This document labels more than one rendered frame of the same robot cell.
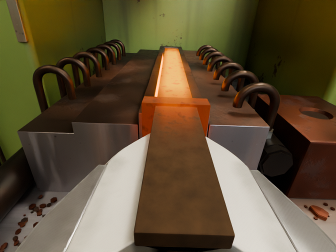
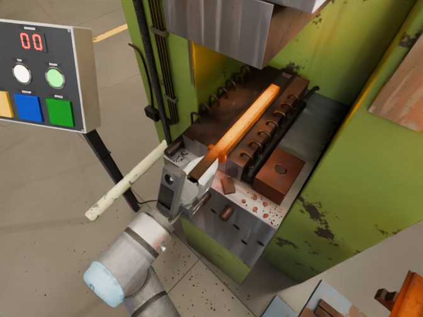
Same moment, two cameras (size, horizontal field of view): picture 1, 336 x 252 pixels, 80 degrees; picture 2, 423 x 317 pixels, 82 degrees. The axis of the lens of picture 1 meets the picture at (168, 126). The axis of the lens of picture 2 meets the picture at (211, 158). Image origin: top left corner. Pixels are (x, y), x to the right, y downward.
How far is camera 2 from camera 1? 0.52 m
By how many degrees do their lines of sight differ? 38
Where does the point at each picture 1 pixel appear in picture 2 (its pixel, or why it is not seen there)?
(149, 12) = not seen: hidden behind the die
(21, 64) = (190, 90)
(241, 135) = (235, 165)
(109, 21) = not seen: hidden behind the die
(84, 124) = (197, 141)
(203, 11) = (330, 47)
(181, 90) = (227, 142)
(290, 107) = (276, 161)
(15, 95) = (186, 99)
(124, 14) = not seen: hidden behind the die
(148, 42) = (281, 56)
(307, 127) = (264, 172)
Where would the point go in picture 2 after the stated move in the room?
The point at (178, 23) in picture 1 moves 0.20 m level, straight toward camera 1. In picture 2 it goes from (306, 50) to (276, 79)
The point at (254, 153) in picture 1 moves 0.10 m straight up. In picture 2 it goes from (239, 171) to (243, 147)
